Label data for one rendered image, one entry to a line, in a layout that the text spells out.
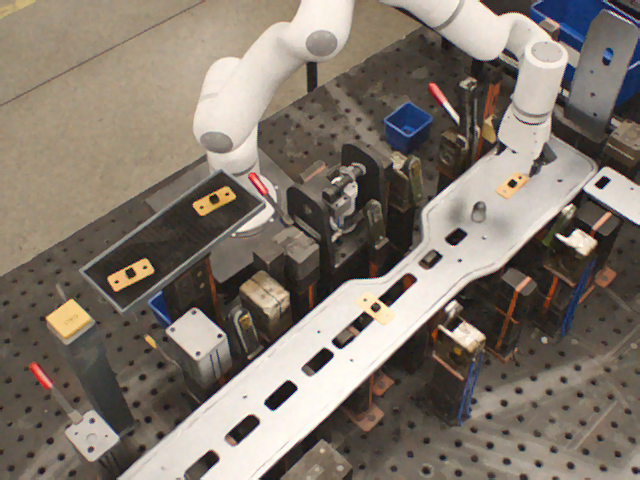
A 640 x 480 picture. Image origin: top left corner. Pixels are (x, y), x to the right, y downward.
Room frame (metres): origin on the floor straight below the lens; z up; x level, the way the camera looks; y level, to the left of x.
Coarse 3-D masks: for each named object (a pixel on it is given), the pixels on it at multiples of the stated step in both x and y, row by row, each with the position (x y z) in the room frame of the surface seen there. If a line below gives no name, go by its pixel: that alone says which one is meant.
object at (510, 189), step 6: (516, 174) 1.31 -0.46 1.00; (510, 180) 1.28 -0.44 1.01; (516, 180) 1.29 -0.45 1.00; (522, 180) 1.29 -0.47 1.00; (528, 180) 1.29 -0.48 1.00; (504, 186) 1.27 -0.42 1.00; (510, 186) 1.27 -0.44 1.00; (516, 186) 1.27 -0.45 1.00; (522, 186) 1.27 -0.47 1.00; (498, 192) 1.26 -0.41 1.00; (510, 192) 1.26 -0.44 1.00
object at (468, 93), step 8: (472, 80) 1.40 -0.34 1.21; (464, 88) 1.38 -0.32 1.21; (472, 88) 1.38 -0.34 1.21; (480, 88) 1.37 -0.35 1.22; (464, 96) 1.38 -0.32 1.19; (472, 96) 1.39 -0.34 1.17; (480, 96) 1.36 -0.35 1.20; (464, 104) 1.37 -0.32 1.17; (472, 104) 1.39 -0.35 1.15; (464, 112) 1.37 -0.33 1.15; (472, 112) 1.39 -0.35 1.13; (464, 120) 1.37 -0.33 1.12; (472, 120) 1.39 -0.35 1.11; (464, 128) 1.37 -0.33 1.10; (472, 128) 1.38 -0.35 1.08; (464, 136) 1.36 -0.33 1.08; (472, 136) 1.38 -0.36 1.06
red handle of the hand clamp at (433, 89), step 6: (432, 84) 1.46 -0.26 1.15; (432, 90) 1.45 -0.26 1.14; (438, 90) 1.45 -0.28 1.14; (438, 96) 1.44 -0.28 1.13; (438, 102) 1.43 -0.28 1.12; (444, 102) 1.43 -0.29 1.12; (444, 108) 1.42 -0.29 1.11; (450, 108) 1.42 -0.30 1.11; (450, 114) 1.41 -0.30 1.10; (456, 114) 1.41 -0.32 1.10; (456, 120) 1.40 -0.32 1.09; (456, 126) 1.39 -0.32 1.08; (468, 132) 1.38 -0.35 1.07; (468, 138) 1.37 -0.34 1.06
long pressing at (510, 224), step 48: (480, 192) 1.26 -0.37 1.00; (528, 192) 1.26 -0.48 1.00; (576, 192) 1.26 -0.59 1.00; (432, 240) 1.13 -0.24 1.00; (480, 240) 1.12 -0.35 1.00; (528, 240) 1.12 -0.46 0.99; (384, 288) 1.00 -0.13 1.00; (432, 288) 1.00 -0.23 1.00; (288, 336) 0.89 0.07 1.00; (384, 336) 0.89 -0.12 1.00; (240, 384) 0.78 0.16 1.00; (336, 384) 0.78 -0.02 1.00; (192, 432) 0.69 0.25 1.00; (288, 432) 0.68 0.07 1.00
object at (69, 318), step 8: (64, 304) 0.88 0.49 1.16; (72, 304) 0.88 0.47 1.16; (56, 312) 0.86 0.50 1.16; (64, 312) 0.86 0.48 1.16; (72, 312) 0.86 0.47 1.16; (80, 312) 0.86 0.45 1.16; (48, 320) 0.84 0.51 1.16; (56, 320) 0.84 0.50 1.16; (64, 320) 0.84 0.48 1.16; (72, 320) 0.84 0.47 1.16; (80, 320) 0.84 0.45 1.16; (88, 320) 0.84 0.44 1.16; (56, 328) 0.83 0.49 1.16; (64, 328) 0.82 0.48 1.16; (72, 328) 0.82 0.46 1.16; (64, 336) 0.81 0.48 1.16
